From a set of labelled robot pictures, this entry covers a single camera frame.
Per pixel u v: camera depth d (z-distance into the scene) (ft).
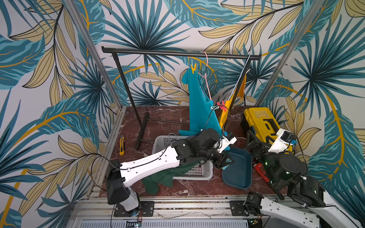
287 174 1.26
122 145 3.12
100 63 2.96
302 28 2.47
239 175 2.95
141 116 3.72
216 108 1.93
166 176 2.35
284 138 1.51
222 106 2.00
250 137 2.95
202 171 2.81
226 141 1.81
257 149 1.64
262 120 2.96
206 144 1.60
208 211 2.41
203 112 2.17
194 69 2.40
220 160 1.79
